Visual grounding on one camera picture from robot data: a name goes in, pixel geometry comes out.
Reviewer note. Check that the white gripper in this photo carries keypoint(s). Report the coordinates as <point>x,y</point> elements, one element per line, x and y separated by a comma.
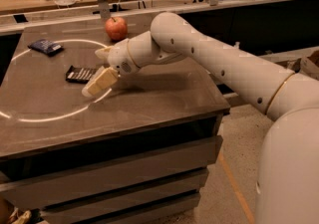
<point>119,58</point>

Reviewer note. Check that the black rxbar chocolate bar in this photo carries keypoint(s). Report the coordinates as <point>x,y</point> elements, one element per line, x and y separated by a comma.
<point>79,75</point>

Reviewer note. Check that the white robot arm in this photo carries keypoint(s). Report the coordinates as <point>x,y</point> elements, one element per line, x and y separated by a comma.
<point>287,188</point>

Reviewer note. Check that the red apple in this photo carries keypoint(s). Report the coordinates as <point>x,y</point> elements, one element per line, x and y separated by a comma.
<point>116,28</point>

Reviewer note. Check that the blue snack packet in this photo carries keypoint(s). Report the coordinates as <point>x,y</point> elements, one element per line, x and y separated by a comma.
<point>46,47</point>

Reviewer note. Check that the top grey drawer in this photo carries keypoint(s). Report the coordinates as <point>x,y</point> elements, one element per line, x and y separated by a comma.
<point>65,186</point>

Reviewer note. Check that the grey drawer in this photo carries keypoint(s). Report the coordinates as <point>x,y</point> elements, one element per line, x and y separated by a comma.
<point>65,186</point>
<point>178,191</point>
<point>150,211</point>

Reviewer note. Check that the middle grey drawer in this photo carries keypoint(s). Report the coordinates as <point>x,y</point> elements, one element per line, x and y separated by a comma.
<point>178,191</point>

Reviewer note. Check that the bottom grey drawer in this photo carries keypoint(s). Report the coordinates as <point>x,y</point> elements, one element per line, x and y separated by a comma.
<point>150,211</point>

